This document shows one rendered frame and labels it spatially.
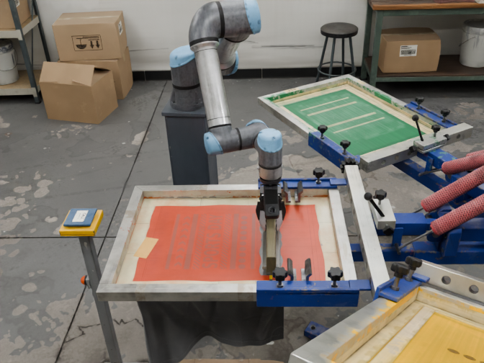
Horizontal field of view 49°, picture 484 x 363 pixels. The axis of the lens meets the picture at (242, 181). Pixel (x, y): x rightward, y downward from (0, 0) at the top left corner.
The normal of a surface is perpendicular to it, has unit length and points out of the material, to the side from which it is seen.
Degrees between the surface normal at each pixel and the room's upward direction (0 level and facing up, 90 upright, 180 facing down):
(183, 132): 90
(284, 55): 90
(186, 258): 0
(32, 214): 0
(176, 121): 90
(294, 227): 0
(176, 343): 91
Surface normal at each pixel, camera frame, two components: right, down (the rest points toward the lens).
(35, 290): -0.04, -0.84
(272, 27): -0.04, 0.55
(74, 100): -0.28, 0.53
